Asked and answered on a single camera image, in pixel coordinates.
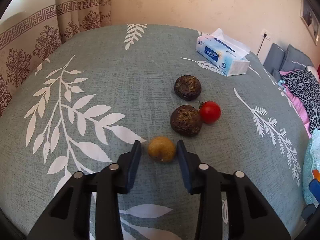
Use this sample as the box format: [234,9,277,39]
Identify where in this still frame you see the small brown kiwi fruit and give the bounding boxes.
[148,137,176,163]

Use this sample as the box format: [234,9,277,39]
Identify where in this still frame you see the light blue plastic basket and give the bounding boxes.
[302,129,319,207]

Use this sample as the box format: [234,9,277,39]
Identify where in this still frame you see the pile of colourful clothes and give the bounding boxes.
[281,69,319,134]

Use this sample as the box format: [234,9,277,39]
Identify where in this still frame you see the red tomato far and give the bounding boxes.
[199,101,221,124]

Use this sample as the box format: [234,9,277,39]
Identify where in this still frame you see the teal leaf pattern bedspread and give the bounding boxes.
[1,25,309,239]

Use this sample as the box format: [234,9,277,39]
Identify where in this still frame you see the dark wrinkled fruit near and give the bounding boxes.
[170,105,202,137]

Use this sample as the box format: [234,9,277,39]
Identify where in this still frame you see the dark wrinkled fruit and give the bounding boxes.
[170,105,202,137]
[174,75,202,101]

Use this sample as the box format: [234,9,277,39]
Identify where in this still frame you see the grey blue cushion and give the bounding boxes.
[263,43,313,82]

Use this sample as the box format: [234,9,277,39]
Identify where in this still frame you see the dark wrinkled fruit far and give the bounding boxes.
[174,75,202,101]

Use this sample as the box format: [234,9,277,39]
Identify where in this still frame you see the blue white tissue pack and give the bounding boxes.
[196,28,250,76]

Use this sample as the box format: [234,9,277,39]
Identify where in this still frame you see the beige patterned curtain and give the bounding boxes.
[1,0,111,112]

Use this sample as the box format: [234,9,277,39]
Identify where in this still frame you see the white wall socket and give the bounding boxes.
[261,29,271,41]

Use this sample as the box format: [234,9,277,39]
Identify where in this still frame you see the black power cable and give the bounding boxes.
[256,32,267,57]

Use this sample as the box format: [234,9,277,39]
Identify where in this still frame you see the framed wall picture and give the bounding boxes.
[300,0,319,45]

